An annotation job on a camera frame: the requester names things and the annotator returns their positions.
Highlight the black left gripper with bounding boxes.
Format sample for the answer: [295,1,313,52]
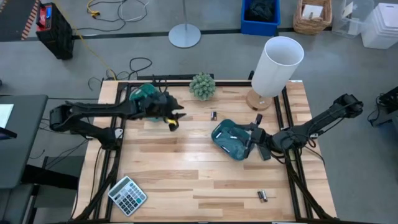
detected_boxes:
[142,90,187,132]

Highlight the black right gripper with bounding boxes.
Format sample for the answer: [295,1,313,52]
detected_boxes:
[234,123,268,159]

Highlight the dark teal plastic bin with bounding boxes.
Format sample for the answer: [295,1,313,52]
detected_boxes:
[211,118,257,162]

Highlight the potted green succulent plant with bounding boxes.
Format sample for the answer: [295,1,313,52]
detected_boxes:
[188,72,217,101]

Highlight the light teal plastic bin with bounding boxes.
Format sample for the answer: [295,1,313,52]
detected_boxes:
[129,83,169,122]

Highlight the round floor stand base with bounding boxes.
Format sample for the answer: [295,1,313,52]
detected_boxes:
[168,0,202,49]

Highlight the white shade wooden table lamp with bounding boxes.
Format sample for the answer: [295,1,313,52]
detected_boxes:
[246,36,305,111]

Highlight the grey desktop calculator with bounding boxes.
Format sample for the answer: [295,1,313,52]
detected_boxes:
[107,175,148,217]

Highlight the blue plastic bin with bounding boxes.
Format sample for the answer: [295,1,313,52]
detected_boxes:
[241,0,281,37]

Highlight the black bag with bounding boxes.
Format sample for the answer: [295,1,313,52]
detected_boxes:
[245,0,276,22]

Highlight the wicker basket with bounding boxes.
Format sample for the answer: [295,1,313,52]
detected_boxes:
[292,0,333,35]

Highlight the black and red power box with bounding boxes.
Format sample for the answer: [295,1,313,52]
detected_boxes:
[35,2,75,60]

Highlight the white paper sheet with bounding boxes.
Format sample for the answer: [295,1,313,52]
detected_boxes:
[302,4,324,19]

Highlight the dark grey desk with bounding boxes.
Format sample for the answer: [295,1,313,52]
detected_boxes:
[0,94,49,190]

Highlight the clear plastic box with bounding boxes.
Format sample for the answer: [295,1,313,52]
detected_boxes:
[331,0,374,40]

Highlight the white paper on desk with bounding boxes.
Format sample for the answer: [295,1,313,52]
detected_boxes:
[0,103,15,129]

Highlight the stacked white plastic bins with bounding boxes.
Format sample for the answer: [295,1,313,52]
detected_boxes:
[360,2,398,50]

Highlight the black mat with striped edge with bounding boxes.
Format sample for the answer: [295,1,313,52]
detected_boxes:
[0,0,41,41]

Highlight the black aluminium table frame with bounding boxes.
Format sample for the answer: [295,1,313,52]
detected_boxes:
[74,73,338,223]

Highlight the black floor cable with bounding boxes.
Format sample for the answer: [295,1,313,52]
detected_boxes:
[88,57,153,91]

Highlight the long yellow cable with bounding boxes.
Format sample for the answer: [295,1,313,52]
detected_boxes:
[52,0,118,80]

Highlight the coiled yellow cable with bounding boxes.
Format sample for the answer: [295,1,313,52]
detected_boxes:
[86,0,101,17]

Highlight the black equipment with cables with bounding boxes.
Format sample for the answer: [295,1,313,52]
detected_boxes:
[366,86,398,127]

